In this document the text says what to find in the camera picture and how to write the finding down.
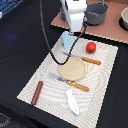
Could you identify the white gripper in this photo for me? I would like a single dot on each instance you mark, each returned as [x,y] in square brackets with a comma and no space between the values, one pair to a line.
[75,21]

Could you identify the light blue toy carton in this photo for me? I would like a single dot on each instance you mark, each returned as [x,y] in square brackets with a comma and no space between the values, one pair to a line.
[67,39]

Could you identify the red toy tomato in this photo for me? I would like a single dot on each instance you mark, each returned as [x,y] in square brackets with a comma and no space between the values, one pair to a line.
[91,47]

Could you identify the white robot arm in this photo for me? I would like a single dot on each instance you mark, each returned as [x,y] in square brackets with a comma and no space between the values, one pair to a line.
[74,6]

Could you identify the small grey pot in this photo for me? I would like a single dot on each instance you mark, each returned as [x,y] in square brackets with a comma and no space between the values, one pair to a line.
[62,13]

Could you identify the large grey pot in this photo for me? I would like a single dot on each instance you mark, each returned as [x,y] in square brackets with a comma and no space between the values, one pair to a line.
[95,13]

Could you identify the beige bowl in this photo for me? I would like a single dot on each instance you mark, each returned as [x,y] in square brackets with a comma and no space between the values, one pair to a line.
[124,16]

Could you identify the round beige plate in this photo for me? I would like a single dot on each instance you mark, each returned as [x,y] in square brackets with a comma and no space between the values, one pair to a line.
[74,69]

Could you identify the beige woven placemat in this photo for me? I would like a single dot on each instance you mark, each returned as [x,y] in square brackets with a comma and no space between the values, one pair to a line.
[73,92]

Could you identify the knife with wooden handle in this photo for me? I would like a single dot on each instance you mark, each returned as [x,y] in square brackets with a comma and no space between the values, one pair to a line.
[85,59]

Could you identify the fork with wooden handle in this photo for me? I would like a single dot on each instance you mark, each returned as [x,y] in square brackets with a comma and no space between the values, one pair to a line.
[74,84]

